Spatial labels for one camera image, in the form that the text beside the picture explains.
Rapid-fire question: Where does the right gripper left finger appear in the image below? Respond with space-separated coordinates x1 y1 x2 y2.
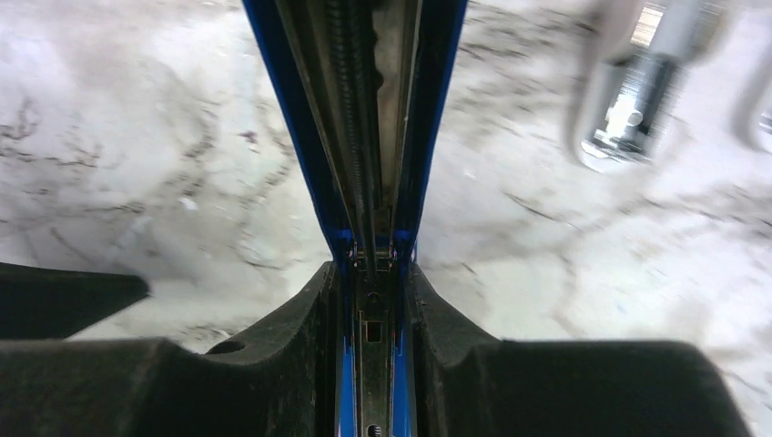
1 262 340 436

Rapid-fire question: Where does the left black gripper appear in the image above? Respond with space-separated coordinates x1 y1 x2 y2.
1 263 149 340

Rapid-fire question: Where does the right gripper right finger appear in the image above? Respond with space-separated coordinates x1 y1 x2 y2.
405 266 749 436

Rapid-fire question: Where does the blue stapler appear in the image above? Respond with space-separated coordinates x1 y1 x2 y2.
245 1 467 436

